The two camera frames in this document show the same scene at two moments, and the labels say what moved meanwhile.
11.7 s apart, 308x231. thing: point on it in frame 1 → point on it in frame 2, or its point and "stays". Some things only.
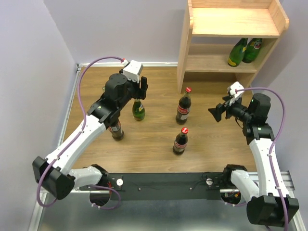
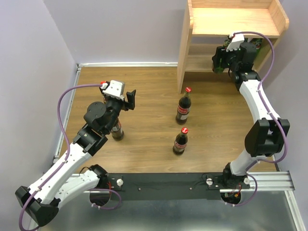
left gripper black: x=140 y=93 → x=131 y=99
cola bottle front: x=181 y=142 stays
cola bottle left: x=117 y=133 stays
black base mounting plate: x=163 y=186 stays
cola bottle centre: x=184 y=107 stays
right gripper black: x=217 y=111 → x=215 y=58
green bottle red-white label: x=138 y=110 → x=225 y=44
